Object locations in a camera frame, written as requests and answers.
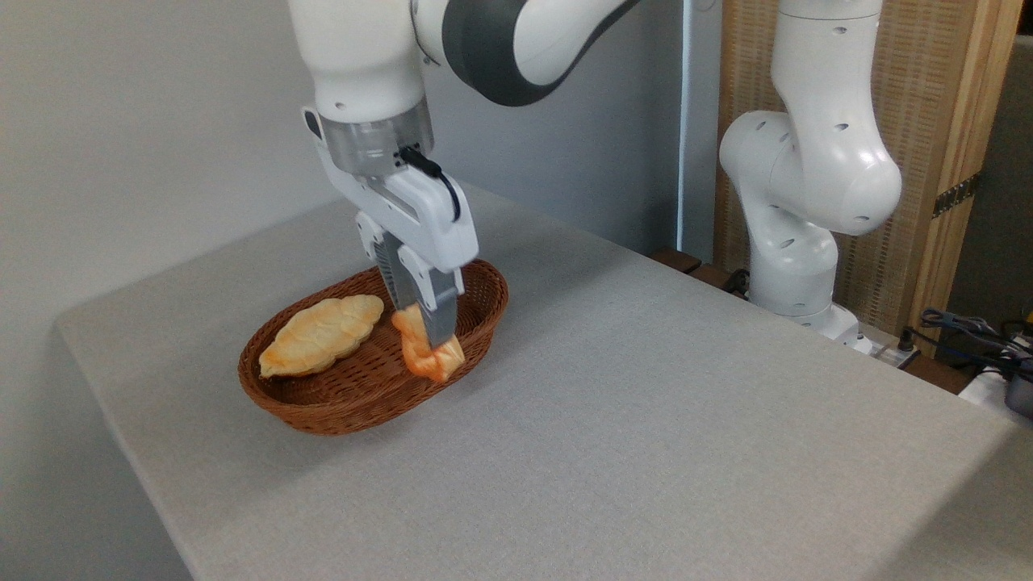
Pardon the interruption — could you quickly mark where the wood framed rattan screen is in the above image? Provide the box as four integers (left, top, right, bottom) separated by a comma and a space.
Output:
714, 0, 1026, 356

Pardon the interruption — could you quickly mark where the brown wicker basket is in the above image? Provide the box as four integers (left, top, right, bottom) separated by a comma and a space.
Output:
238, 258, 510, 437

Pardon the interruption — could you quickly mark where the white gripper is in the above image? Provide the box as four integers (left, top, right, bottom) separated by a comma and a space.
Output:
302, 105, 480, 350

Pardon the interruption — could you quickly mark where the small orange bread piece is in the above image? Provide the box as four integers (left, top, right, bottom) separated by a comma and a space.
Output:
391, 304, 466, 383

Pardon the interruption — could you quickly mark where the light blue partition post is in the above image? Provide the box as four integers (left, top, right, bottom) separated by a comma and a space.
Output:
676, 0, 721, 263

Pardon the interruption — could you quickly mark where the black metal screen hinge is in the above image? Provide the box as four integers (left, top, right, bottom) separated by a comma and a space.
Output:
932, 172, 982, 219

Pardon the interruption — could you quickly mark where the bundle of dark cables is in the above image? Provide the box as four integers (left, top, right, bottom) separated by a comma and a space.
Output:
908, 307, 1033, 368

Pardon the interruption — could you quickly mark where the dark grey container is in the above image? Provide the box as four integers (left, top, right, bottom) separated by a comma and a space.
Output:
1004, 359, 1033, 419

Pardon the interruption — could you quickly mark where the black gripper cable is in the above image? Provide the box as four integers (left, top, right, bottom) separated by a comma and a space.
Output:
399, 145, 462, 224

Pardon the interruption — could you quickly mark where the large pale bread roll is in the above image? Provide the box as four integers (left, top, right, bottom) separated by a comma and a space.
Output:
258, 295, 386, 379

